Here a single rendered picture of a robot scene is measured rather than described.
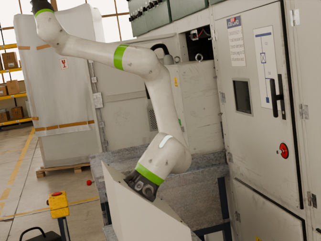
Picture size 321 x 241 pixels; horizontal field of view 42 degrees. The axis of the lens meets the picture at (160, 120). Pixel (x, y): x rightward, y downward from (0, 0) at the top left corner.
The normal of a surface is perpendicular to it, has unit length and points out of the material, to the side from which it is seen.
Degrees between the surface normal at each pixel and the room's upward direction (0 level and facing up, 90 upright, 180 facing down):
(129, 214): 90
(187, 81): 90
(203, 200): 90
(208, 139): 90
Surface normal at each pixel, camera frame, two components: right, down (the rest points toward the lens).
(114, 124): -0.04, 0.16
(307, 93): -0.96, 0.18
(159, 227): 0.25, 0.11
